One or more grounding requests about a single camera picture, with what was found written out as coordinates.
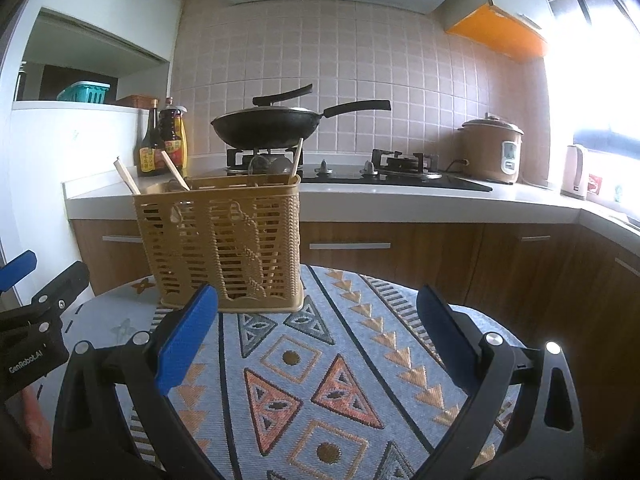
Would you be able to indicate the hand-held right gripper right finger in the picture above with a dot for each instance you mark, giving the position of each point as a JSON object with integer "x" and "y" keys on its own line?
{"x": 445, "y": 340}

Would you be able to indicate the window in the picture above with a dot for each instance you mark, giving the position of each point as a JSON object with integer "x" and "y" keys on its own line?
{"x": 600, "y": 85}

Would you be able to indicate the wall cabinet orange underside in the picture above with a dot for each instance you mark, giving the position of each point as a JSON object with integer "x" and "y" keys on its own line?
{"x": 495, "y": 35}

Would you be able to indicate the black gas stove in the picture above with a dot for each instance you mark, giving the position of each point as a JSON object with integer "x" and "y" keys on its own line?
{"x": 350, "y": 177}

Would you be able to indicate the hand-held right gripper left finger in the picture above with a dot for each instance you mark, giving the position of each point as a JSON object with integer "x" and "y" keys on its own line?
{"x": 185, "y": 340}

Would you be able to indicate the brown sauce bottle yellow label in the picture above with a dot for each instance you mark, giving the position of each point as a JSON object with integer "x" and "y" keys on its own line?
{"x": 171, "y": 135}

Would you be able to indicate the red and white small packet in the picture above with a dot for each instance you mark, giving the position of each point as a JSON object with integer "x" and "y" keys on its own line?
{"x": 597, "y": 184}

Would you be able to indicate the dark sauce bottle yellow label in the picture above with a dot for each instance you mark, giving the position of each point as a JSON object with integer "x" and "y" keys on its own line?
{"x": 147, "y": 155}

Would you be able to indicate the pale pink electric kettle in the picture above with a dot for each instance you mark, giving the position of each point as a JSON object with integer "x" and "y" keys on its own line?
{"x": 574, "y": 172}

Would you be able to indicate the black wok lid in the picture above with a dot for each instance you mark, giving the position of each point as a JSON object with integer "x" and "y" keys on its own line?
{"x": 282, "y": 96}

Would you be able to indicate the beige plastic utensil basket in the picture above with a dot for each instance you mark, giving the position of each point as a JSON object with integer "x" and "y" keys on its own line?
{"x": 260, "y": 240}

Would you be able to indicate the pinkish rice cooker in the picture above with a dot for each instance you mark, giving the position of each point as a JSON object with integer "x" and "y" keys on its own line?
{"x": 485, "y": 155}

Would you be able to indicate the black wok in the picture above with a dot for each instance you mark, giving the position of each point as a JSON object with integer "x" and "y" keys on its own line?
{"x": 265, "y": 127}

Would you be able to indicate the white kitchen countertop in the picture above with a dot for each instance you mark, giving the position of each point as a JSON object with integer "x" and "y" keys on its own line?
{"x": 400, "y": 205}

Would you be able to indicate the brown wooden box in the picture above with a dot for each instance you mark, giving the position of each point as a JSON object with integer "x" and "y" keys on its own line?
{"x": 137, "y": 101}

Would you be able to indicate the teal plastic basket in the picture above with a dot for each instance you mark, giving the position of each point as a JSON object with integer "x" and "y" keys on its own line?
{"x": 82, "y": 92}

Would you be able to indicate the blue patterned tablecloth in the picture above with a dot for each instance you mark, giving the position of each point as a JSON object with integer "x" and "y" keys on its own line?
{"x": 310, "y": 385}

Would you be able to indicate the yellow oil bottle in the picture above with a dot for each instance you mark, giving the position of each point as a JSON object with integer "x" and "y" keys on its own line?
{"x": 183, "y": 135}

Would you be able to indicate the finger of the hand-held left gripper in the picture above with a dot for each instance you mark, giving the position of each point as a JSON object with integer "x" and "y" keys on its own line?
{"x": 67, "y": 280}
{"x": 17, "y": 267}

